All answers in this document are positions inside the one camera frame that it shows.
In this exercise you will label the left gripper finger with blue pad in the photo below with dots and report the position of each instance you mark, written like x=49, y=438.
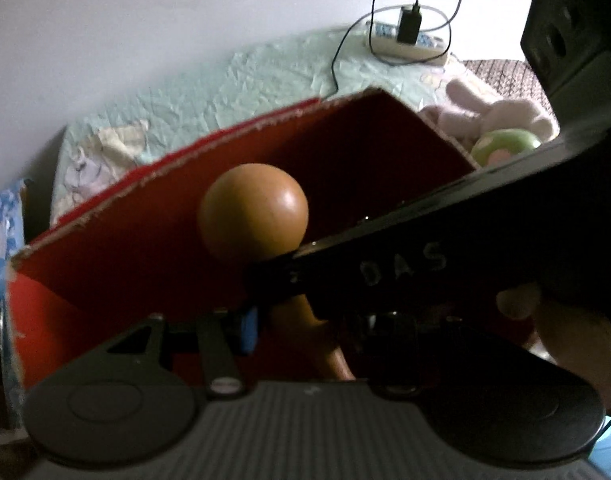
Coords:
x=250, y=331

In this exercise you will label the brown wooden ball massager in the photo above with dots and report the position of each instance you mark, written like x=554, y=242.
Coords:
x=255, y=212

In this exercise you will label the green mushroom plush toy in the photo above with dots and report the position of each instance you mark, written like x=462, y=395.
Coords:
x=499, y=145

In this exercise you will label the large red cardboard box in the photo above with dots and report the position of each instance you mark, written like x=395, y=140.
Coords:
x=133, y=250

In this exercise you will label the white bunny plush toy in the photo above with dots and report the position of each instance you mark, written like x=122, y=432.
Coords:
x=470, y=116

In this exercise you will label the striped grey pillow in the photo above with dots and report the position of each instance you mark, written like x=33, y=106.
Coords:
x=511, y=79

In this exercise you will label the white power strip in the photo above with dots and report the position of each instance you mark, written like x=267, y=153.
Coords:
x=382, y=39

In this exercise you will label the black charger plug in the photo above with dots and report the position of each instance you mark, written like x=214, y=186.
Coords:
x=409, y=24

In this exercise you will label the blue checkered cloth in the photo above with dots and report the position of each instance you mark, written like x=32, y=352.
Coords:
x=12, y=229

